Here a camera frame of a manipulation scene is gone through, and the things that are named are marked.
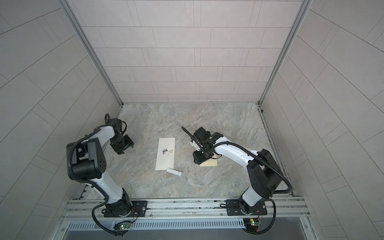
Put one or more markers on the left circuit board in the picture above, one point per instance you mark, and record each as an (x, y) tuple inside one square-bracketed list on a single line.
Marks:
[(123, 226)]

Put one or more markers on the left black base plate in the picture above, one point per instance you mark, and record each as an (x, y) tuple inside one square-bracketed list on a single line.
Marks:
[(121, 210)]

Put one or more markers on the aluminium mounting rail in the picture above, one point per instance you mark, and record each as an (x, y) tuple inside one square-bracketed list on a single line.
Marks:
[(209, 208)]

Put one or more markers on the white ventilation grille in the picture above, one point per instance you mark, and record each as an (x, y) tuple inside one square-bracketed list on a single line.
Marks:
[(163, 224)]

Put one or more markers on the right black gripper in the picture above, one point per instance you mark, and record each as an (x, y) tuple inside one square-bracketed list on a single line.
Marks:
[(197, 158)]

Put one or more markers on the yellow manila envelope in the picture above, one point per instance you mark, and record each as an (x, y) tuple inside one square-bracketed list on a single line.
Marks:
[(209, 163)]

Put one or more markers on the right circuit board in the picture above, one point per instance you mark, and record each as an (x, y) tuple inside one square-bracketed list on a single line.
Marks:
[(252, 225)]

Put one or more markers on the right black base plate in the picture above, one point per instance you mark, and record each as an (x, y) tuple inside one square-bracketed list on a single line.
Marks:
[(240, 208)]

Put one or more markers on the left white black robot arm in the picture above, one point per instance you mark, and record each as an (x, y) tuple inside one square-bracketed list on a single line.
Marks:
[(87, 164)]

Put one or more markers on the cream white envelope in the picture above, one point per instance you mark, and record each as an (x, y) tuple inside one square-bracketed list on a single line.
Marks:
[(166, 160)]

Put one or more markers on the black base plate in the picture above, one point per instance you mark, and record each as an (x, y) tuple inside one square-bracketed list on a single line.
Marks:
[(121, 210), (240, 208)]

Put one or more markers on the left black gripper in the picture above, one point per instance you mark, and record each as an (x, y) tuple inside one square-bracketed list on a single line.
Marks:
[(120, 149)]

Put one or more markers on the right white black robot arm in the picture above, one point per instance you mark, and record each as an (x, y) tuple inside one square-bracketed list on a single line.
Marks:
[(264, 173)]

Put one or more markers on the circuit board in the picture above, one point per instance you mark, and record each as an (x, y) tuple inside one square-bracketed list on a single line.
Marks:
[(123, 226), (252, 225)]

